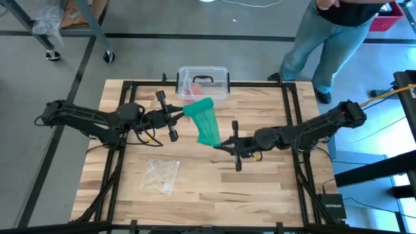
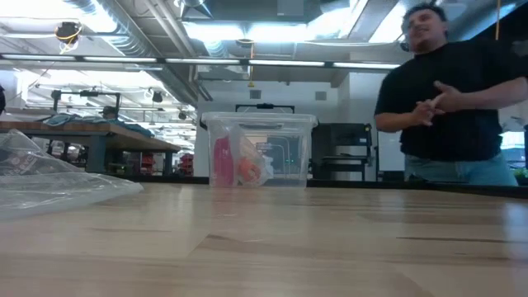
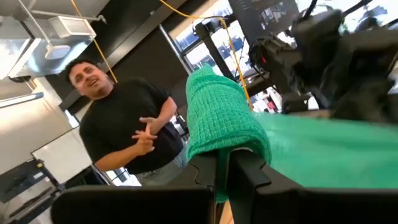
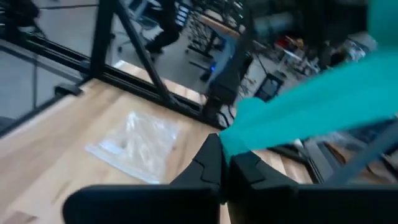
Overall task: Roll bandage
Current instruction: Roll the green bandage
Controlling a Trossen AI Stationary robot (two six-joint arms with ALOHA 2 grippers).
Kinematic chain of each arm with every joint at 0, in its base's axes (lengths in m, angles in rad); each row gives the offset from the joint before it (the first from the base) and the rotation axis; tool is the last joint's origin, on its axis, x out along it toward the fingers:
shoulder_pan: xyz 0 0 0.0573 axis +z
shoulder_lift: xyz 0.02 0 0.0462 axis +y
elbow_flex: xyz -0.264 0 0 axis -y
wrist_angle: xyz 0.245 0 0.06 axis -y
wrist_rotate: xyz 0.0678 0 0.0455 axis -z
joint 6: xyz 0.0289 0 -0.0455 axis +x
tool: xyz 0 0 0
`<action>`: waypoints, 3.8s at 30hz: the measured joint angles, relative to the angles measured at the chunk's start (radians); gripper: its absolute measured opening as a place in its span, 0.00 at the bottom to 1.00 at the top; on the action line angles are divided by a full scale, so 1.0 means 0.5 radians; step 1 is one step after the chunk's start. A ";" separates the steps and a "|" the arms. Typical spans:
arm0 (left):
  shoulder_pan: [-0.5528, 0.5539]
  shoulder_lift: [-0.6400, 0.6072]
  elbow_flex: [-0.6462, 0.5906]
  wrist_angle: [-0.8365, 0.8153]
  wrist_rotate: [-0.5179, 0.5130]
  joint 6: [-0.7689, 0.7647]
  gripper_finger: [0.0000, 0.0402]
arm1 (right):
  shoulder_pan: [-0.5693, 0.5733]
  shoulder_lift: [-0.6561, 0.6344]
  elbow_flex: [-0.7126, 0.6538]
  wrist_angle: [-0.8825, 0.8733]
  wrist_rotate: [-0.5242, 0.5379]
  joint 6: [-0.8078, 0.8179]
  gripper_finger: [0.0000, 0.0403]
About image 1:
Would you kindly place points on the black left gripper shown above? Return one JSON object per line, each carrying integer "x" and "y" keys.
{"x": 157, "y": 117}

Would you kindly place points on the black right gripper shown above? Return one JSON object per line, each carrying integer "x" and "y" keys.
{"x": 243, "y": 144}

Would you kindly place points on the green elastic bandage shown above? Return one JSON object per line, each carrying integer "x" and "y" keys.
{"x": 206, "y": 125}

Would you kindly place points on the large clear plastic bag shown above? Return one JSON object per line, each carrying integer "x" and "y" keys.
{"x": 161, "y": 177}

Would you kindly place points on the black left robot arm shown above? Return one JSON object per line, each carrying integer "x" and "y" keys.
{"x": 84, "y": 117}

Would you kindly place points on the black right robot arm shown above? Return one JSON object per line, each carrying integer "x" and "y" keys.
{"x": 308, "y": 133}

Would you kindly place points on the orange bandage roll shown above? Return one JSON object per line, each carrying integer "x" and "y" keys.
{"x": 197, "y": 90}

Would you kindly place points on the clear plastic storage box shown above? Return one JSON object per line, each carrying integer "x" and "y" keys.
{"x": 214, "y": 74}

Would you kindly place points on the black caster wheel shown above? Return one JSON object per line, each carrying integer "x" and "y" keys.
{"x": 109, "y": 57}
{"x": 53, "y": 56}

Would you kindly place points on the white tower fan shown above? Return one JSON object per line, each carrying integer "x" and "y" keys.
{"x": 207, "y": 1}

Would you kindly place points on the brown cardboard sheet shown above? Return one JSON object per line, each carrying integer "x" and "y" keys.
{"x": 71, "y": 16}

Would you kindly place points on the person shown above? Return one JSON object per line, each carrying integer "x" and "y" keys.
{"x": 325, "y": 39}

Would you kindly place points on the black metal stand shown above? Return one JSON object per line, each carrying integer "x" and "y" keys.
{"x": 373, "y": 169}

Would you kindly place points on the crumpled clear plastic wrap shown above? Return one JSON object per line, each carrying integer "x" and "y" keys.
{"x": 47, "y": 19}

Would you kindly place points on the red plastic crate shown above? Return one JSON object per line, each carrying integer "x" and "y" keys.
{"x": 388, "y": 22}

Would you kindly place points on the black metal table frame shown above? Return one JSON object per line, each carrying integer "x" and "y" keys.
{"x": 149, "y": 84}

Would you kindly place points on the black Netgear network switch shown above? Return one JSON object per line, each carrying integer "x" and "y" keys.
{"x": 333, "y": 206}

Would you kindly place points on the grey metal cart frame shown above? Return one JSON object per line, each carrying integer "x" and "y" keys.
{"x": 91, "y": 22}

